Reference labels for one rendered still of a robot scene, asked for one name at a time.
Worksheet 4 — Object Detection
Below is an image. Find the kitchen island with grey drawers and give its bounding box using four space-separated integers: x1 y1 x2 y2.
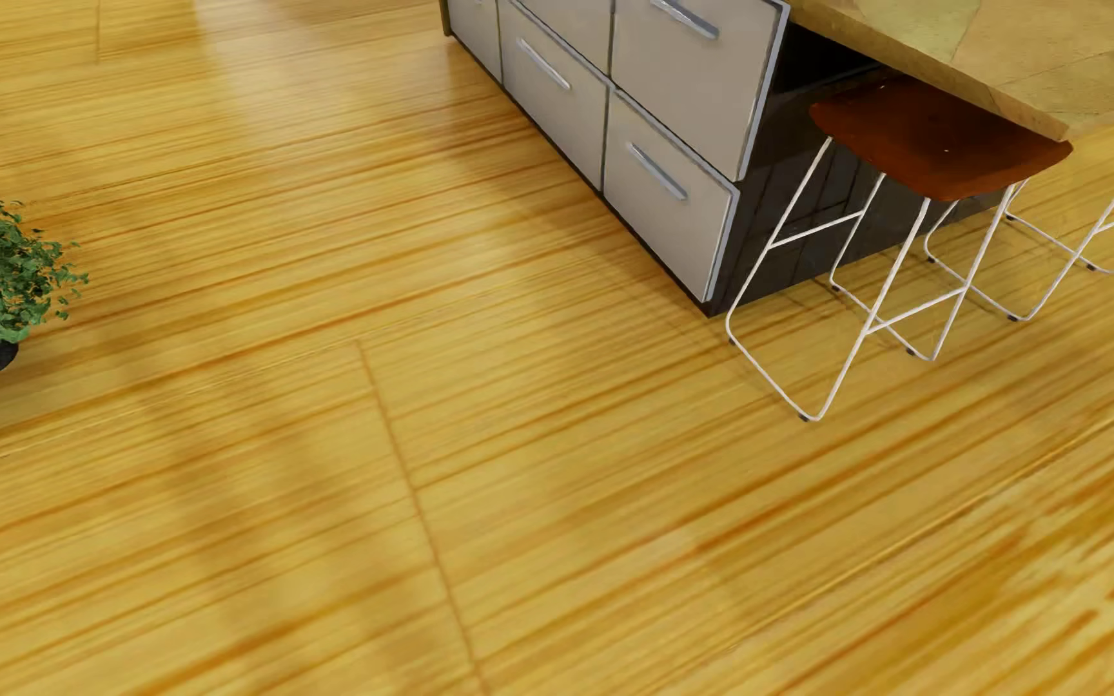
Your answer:
439 0 1003 318

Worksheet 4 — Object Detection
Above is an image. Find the wooden island countertop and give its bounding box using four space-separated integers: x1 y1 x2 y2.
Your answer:
787 0 1114 143

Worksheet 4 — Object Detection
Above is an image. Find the brown seat white wire stool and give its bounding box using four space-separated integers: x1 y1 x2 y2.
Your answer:
725 76 1073 423

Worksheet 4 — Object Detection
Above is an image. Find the white wire stool frame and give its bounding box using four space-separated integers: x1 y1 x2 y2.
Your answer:
923 109 1114 323

